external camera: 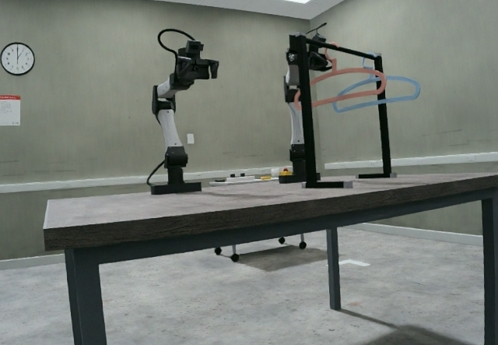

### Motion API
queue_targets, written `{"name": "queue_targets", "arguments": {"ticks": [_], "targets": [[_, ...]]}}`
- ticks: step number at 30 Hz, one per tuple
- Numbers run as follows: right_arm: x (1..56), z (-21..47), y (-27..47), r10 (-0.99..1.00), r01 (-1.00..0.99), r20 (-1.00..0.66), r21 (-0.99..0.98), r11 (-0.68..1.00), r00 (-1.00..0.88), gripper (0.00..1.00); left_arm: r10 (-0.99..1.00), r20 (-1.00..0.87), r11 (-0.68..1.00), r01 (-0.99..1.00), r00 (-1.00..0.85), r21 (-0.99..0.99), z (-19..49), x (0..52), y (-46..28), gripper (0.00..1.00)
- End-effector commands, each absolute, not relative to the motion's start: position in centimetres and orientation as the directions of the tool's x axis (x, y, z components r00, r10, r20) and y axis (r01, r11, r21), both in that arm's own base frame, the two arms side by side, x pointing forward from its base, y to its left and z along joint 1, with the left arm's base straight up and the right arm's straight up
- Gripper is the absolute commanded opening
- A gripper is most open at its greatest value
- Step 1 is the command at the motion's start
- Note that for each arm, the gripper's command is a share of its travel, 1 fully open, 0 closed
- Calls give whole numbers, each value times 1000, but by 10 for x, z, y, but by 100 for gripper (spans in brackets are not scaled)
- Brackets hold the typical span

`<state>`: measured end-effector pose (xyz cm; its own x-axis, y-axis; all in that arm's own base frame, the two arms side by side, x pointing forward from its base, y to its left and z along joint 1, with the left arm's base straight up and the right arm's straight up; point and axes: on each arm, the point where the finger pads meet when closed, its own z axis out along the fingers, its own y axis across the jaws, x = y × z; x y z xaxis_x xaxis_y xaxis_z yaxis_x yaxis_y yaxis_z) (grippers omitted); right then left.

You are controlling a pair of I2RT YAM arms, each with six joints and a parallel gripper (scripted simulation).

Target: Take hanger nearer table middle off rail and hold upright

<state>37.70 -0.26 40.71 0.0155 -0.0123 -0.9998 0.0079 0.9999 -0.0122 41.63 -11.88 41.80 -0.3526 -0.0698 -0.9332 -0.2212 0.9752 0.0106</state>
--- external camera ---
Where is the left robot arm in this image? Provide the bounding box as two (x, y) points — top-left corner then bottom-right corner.
(279, 32), (306, 178)

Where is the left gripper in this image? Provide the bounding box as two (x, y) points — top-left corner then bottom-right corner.
(307, 44), (332, 72)

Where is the light blue plastic hanger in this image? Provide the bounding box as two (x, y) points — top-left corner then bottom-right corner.
(332, 58), (420, 113)

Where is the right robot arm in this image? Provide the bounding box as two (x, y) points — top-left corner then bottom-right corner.
(150, 40), (204, 188)

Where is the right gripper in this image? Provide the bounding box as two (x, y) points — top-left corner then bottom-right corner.
(177, 51), (219, 81)

